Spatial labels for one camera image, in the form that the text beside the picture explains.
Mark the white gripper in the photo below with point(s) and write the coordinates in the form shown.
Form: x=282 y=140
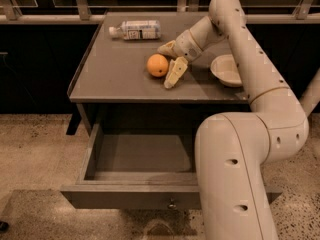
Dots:
x=187 y=46

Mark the orange fruit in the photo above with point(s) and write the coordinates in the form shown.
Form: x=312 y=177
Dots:
x=157 y=65

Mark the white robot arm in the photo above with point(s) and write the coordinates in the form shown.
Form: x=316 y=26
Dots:
x=230 y=148

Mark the open grey top drawer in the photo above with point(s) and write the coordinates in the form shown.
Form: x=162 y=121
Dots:
x=137 y=169

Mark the metal drawer knob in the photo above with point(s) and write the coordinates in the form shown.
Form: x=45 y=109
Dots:
x=172 y=205

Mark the clear plastic water bottle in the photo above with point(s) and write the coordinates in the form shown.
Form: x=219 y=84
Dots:
x=137 y=30

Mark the white paper bowl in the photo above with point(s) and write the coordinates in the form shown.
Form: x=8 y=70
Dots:
x=224 y=69

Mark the grey cabinet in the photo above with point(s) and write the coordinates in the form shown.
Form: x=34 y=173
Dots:
x=114 y=70

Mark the metal railing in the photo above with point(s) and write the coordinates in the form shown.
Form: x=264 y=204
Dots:
x=57 y=11

